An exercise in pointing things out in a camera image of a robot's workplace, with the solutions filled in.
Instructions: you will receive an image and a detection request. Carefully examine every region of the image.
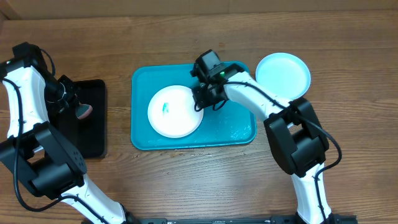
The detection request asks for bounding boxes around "teal plastic serving tray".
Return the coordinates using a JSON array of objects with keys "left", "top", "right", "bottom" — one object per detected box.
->
[{"left": 131, "top": 63, "right": 257, "bottom": 151}]

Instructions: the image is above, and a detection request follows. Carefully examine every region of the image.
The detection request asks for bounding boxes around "white plate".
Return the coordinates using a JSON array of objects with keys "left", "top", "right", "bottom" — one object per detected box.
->
[{"left": 147, "top": 85, "right": 204, "bottom": 138}]

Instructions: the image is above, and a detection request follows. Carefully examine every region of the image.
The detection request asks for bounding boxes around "light blue plate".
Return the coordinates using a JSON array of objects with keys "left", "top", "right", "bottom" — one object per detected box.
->
[{"left": 256, "top": 52, "right": 312, "bottom": 100}]

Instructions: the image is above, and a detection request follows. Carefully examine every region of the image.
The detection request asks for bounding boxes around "black orange sponge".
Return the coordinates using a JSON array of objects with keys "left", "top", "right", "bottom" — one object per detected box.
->
[{"left": 75, "top": 103, "right": 93, "bottom": 119}]

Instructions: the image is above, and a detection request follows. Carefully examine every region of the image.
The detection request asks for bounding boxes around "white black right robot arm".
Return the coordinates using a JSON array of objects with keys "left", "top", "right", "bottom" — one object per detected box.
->
[{"left": 190, "top": 50, "right": 331, "bottom": 223}]

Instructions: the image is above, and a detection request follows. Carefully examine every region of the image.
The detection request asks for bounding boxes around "black rectangular tray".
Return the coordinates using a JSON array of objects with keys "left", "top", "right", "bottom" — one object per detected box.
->
[{"left": 49, "top": 76, "right": 108, "bottom": 159}]

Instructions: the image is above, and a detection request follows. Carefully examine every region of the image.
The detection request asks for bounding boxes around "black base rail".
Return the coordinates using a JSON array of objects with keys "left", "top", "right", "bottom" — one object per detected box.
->
[{"left": 127, "top": 214, "right": 358, "bottom": 224}]

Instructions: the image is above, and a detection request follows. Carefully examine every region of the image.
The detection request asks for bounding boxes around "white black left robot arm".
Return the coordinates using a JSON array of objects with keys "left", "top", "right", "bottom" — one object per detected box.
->
[{"left": 1, "top": 42, "right": 137, "bottom": 223}]

